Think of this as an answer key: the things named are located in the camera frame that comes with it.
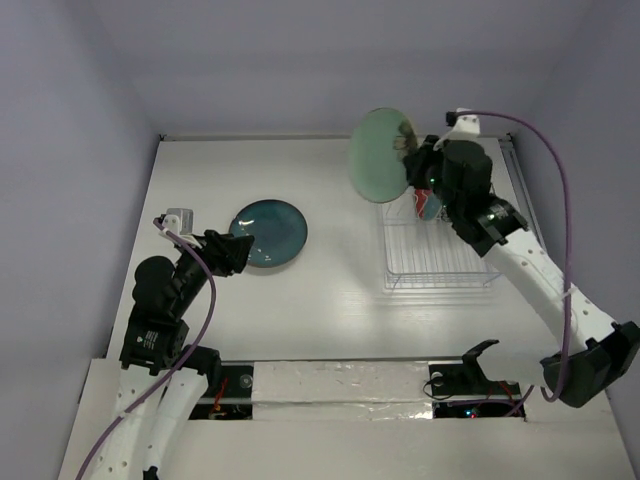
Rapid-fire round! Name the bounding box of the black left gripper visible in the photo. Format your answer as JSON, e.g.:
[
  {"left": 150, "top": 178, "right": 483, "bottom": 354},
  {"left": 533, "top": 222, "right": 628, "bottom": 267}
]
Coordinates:
[{"left": 171, "top": 227, "right": 253, "bottom": 313}]

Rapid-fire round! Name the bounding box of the dark teal plate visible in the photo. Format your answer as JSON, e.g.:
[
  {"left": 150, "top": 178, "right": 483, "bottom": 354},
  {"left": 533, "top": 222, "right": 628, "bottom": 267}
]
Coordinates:
[{"left": 229, "top": 199, "right": 308, "bottom": 268}]

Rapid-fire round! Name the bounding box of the light green plate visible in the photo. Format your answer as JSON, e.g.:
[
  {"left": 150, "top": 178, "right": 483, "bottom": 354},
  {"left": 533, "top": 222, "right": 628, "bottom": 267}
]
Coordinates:
[{"left": 347, "top": 108, "right": 418, "bottom": 203}]

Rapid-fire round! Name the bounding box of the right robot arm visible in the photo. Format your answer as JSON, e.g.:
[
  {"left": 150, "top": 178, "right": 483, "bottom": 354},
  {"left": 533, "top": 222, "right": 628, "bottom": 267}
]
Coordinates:
[{"left": 394, "top": 135, "right": 639, "bottom": 408}]

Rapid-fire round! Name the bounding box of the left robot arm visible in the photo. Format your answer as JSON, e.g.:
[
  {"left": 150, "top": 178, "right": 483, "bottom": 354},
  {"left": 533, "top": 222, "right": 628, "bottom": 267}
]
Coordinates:
[{"left": 76, "top": 219, "right": 254, "bottom": 479}]

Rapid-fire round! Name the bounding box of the red and teal plate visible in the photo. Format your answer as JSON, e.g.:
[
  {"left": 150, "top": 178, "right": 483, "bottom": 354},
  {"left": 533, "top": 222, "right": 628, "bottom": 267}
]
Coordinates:
[{"left": 413, "top": 189, "right": 442, "bottom": 221}]

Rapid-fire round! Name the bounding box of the white foam block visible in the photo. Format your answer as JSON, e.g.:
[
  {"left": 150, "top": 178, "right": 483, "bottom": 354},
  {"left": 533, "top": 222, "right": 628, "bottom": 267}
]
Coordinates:
[{"left": 251, "top": 361, "right": 433, "bottom": 421}]

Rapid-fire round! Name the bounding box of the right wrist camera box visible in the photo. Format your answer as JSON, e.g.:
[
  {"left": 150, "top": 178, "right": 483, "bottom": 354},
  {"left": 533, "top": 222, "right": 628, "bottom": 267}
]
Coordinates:
[{"left": 433, "top": 108, "right": 481, "bottom": 151}]

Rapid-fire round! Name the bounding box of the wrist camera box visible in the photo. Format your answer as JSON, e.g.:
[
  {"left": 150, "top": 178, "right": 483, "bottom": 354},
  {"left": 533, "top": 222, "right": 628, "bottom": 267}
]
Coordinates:
[
  {"left": 153, "top": 208, "right": 194, "bottom": 238},
  {"left": 433, "top": 108, "right": 481, "bottom": 151}
]

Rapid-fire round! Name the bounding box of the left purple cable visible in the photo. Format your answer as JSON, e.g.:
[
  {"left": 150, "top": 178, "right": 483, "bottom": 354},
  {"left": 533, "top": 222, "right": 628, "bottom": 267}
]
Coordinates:
[{"left": 72, "top": 214, "right": 219, "bottom": 480}]

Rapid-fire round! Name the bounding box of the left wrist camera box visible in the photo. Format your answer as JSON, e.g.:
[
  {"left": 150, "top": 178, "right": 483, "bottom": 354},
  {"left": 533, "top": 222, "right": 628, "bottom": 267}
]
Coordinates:
[{"left": 153, "top": 208, "right": 194, "bottom": 238}]

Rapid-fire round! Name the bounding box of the white wire dish rack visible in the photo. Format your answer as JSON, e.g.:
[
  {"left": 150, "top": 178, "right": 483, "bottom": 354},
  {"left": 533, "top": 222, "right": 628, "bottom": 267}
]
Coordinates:
[{"left": 377, "top": 190, "right": 500, "bottom": 296}]

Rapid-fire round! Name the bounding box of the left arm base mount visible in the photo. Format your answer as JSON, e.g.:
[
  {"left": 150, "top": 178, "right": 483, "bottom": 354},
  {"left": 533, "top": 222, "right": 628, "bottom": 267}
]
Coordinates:
[{"left": 189, "top": 362, "right": 254, "bottom": 421}]

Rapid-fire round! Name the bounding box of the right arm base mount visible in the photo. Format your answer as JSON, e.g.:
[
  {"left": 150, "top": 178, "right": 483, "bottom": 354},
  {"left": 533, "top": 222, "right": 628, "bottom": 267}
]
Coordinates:
[{"left": 422, "top": 339, "right": 526, "bottom": 420}]

